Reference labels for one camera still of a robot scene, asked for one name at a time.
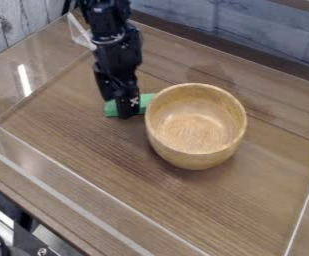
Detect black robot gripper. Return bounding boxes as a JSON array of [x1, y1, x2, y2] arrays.
[[92, 23, 143, 119]]

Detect green rectangular block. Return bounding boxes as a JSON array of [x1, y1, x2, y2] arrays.
[[105, 93, 156, 117]]

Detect round wooden bowl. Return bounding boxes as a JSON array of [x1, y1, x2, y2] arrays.
[[145, 83, 248, 170]]

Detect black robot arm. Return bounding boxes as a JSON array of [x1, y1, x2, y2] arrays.
[[78, 0, 143, 119]]

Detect clear acrylic corner bracket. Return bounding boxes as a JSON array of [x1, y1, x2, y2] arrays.
[[68, 13, 97, 51]]

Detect clear acrylic tray wall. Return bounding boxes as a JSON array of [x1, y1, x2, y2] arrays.
[[0, 127, 211, 256]]

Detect black metal bracket with bolt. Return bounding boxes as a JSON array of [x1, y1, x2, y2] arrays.
[[12, 223, 61, 256]]

